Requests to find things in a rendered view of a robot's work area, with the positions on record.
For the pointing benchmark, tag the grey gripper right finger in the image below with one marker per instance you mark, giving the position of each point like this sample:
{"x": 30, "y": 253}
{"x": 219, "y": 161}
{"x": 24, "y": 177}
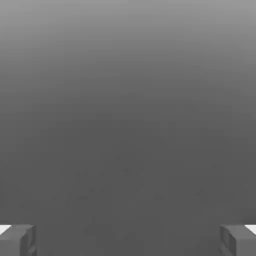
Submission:
{"x": 240, "y": 242}

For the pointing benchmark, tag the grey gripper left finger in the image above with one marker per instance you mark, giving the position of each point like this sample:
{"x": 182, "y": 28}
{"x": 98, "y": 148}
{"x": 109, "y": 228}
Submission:
{"x": 16, "y": 241}

